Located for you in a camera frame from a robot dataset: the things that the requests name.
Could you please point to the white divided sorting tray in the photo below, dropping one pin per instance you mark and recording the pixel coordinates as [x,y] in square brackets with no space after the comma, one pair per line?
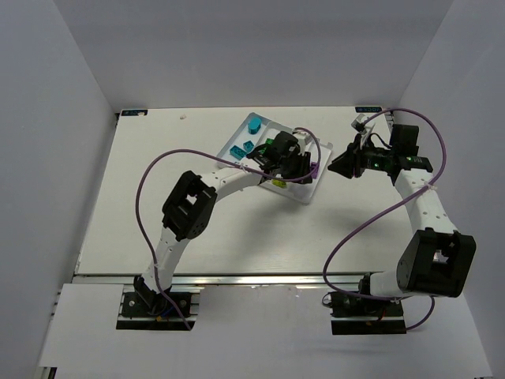
[320,153]

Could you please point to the blue label sticker right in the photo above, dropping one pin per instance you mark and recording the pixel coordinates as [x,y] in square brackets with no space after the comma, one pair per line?
[368,109]

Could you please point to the blue long lego brick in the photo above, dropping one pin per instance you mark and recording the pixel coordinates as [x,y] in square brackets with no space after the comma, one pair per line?
[254,125]

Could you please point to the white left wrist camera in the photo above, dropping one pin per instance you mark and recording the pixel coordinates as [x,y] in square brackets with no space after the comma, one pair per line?
[303,138]

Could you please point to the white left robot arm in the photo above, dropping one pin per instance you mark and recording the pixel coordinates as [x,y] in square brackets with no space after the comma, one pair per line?
[188,208]

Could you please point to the aluminium table front rail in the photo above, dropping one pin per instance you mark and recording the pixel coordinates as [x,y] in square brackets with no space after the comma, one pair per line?
[346,279]

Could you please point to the small blue lego brick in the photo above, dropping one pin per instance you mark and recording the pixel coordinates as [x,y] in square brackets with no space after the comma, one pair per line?
[248,146]

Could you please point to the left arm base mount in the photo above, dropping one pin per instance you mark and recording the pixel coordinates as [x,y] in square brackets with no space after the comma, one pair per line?
[144,309]

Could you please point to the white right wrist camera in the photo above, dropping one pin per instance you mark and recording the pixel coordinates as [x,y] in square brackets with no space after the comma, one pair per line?
[363,125]

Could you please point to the lime sloped lego brick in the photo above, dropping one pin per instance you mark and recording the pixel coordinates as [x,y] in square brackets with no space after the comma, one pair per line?
[278,183]

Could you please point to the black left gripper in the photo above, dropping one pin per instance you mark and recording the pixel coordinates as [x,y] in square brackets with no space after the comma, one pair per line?
[266,159]

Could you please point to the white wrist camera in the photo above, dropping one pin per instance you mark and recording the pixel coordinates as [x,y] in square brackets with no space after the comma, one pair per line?
[363,125]
[303,138]

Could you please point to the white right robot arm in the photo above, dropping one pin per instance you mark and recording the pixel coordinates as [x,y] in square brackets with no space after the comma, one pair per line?
[438,258]

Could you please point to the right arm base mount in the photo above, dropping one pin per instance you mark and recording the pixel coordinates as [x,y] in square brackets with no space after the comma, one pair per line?
[352,316]

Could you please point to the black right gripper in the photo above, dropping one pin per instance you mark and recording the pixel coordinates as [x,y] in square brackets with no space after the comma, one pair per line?
[355,159]

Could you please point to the purple lego brick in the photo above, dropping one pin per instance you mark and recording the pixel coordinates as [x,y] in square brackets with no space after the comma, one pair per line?
[314,168]

